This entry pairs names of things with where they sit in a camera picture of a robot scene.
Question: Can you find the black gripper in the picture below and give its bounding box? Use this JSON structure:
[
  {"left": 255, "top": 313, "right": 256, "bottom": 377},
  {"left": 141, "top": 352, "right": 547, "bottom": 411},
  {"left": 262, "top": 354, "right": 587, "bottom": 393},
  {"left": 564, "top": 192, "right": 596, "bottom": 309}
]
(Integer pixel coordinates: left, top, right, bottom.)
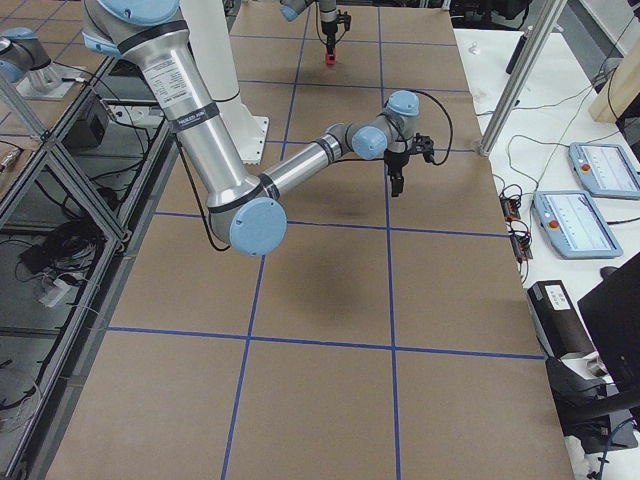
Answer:
[
  {"left": 383, "top": 147, "right": 434, "bottom": 197},
  {"left": 322, "top": 10, "right": 351, "bottom": 50}
]

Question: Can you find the red block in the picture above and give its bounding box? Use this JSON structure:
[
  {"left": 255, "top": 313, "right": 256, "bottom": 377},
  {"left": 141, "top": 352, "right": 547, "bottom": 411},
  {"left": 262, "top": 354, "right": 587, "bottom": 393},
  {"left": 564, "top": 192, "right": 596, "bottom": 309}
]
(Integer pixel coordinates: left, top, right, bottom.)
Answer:
[{"left": 324, "top": 52, "right": 337, "bottom": 66}]

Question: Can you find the third grey blue robot arm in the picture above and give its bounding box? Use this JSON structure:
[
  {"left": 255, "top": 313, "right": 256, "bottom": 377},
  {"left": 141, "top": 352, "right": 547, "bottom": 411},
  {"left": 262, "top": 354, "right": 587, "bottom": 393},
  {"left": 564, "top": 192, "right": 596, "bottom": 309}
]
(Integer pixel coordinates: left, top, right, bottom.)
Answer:
[{"left": 1, "top": 27, "right": 74, "bottom": 100}]

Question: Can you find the small circuit board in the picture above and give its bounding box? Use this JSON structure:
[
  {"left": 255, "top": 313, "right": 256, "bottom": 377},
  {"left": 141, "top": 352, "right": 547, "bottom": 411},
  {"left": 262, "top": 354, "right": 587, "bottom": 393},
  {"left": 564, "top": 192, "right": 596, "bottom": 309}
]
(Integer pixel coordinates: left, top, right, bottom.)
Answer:
[{"left": 500, "top": 196, "right": 521, "bottom": 221}]

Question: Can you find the near teach pendant tablet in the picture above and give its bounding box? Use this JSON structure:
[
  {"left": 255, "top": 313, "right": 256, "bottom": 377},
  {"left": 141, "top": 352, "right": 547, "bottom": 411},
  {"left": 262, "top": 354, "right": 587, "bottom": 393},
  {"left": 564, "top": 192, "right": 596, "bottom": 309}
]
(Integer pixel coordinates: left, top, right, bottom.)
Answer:
[{"left": 533, "top": 190, "right": 623, "bottom": 260}]

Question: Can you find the teach pendant tablet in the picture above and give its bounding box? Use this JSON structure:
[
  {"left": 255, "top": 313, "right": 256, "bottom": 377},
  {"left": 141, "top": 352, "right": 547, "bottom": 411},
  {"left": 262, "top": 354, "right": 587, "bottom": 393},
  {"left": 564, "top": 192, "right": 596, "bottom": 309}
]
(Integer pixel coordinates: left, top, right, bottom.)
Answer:
[
  {"left": 569, "top": 142, "right": 639, "bottom": 200},
  {"left": 533, "top": 190, "right": 623, "bottom": 260}
]

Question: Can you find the far teach pendant tablet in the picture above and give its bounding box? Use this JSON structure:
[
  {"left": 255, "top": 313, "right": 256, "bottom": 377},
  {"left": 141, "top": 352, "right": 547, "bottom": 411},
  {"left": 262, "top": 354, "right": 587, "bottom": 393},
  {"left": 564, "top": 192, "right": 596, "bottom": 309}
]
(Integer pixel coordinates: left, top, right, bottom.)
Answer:
[{"left": 569, "top": 142, "right": 639, "bottom": 200}]

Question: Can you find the black box with label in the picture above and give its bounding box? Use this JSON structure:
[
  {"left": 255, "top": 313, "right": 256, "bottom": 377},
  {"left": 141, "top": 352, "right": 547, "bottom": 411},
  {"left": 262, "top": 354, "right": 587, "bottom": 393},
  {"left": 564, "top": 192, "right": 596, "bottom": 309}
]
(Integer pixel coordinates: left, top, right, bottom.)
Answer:
[{"left": 527, "top": 280, "right": 595, "bottom": 360}]

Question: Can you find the black monitor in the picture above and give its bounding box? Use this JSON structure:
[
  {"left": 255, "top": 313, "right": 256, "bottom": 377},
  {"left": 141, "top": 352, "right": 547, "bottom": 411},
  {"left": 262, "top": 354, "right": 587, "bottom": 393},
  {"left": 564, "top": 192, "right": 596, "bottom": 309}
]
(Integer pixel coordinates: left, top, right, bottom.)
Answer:
[{"left": 578, "top": 255, "right": 639, "bottom": 389}]

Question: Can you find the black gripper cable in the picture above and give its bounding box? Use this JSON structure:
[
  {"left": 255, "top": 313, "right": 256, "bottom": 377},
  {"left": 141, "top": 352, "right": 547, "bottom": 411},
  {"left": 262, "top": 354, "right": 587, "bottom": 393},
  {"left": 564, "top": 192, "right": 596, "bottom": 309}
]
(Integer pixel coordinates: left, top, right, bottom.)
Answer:
[
  {"left": 384, "top": 89, "right": 455, "bottom": 166},
  {"left": 313, "top": 0, "right": 329, "bottom": 46}
]

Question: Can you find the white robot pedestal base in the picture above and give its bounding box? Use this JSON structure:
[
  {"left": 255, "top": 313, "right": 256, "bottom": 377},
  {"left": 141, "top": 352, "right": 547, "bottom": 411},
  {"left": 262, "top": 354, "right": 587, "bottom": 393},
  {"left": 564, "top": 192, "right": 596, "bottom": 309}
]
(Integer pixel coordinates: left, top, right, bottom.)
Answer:
[{"left": 180, "top": 0, "right": 269, "bottom": 165}]

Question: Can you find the aluminium frame post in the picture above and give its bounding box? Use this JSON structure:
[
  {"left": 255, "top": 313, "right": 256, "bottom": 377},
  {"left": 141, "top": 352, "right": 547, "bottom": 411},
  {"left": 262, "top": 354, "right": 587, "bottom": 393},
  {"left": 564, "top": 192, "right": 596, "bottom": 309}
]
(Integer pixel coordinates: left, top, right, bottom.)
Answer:
[{"left": 477, "top": 0, "right": 567, "bottom": 157}]

